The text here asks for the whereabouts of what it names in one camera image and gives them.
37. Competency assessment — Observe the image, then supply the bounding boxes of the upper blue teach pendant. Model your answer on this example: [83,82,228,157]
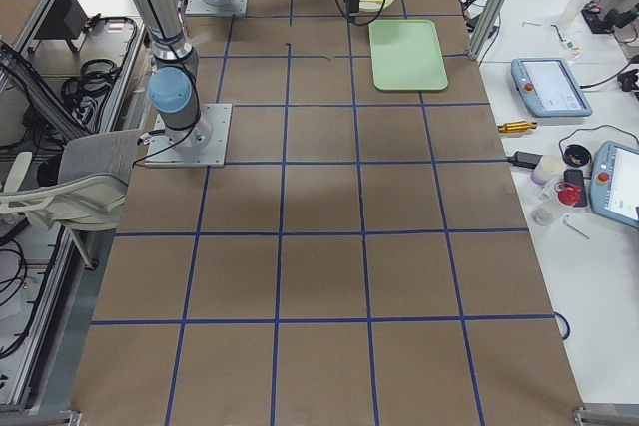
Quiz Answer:
[510,58,592,118]

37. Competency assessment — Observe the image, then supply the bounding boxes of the lower blue teach pendant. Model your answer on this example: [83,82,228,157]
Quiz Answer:
[589,141,639,228]

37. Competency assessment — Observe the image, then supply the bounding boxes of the red round cap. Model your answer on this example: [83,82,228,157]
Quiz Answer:
[557,182,582,207]

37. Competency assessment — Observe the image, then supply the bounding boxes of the black smartphone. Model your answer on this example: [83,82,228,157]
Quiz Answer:
[563,169,588,208]

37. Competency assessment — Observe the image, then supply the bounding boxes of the clear plastic cup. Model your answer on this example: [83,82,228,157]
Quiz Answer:
[531,198,561,226]

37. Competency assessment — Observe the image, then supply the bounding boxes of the black round dish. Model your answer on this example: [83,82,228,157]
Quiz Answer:
[562,144,592,168]

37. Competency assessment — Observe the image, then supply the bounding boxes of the light green plastic tray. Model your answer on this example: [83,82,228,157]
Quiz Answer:
[368,20,448,92]

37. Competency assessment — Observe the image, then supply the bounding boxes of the black power adapter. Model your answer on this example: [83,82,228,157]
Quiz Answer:
[506,151,542,170]

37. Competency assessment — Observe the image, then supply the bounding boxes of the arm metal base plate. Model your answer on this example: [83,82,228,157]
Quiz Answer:
[143,104,232,168]
[184,0,249,17]

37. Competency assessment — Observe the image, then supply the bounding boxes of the metal allen key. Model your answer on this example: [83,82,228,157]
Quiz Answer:
[562,214,590,240]

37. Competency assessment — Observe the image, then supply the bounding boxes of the grey white office chair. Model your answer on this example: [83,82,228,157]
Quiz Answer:
[1,129,142,269]

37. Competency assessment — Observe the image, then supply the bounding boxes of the white plastic cup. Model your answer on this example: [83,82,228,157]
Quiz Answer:
[530,155,565,186]

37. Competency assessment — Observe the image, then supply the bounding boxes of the blue teach pendant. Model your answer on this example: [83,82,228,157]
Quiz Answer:
[510,58,592,118]
[589,141,639,228]

